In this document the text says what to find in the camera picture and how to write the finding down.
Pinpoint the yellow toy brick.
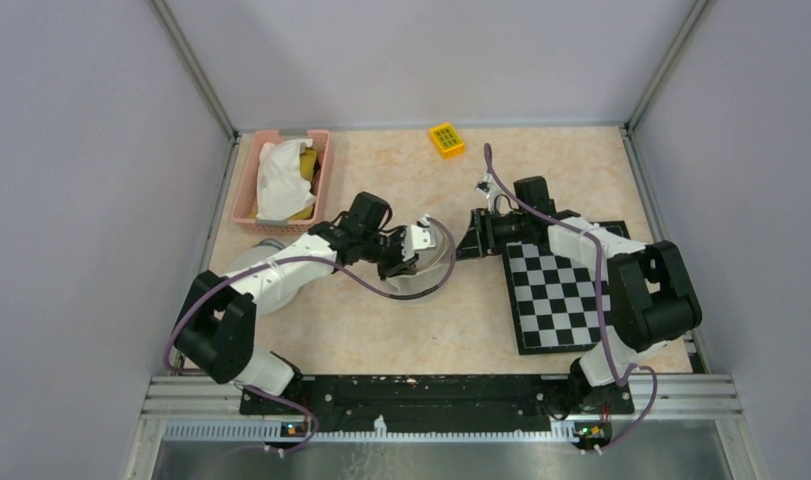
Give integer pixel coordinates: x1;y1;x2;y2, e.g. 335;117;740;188
429;122;466;159

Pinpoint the aluminium front rail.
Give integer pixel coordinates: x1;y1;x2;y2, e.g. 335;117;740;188
141;374;743;445

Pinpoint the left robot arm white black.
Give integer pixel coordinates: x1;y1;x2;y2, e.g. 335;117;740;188
169;192;436;414

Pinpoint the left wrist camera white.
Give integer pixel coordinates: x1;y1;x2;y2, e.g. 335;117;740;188
402;216;437;257

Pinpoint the pink plastic basket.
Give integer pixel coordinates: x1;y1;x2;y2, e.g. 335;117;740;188
231;130;334;234

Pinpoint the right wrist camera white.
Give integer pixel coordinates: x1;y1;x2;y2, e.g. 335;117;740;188
475;173;504;214

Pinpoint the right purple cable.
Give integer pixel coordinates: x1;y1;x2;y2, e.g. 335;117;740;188
483;143;658;455

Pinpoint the black white checkerboard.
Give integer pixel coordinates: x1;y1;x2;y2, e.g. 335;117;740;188
496;235;600;355

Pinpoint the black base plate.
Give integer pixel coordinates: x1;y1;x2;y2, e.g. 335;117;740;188
239;374;635;433

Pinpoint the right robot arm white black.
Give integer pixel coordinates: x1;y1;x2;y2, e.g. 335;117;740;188
456;175;702;412

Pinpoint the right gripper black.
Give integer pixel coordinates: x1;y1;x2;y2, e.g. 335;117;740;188
451;208;530;262

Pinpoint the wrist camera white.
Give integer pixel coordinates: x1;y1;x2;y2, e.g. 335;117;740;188
402;216;437;257
475;173;504;214

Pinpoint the white bra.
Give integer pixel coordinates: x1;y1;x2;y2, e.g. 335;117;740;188
255;137;318;222

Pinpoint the yellow bra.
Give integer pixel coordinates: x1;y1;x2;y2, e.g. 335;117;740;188
249;146;321;222

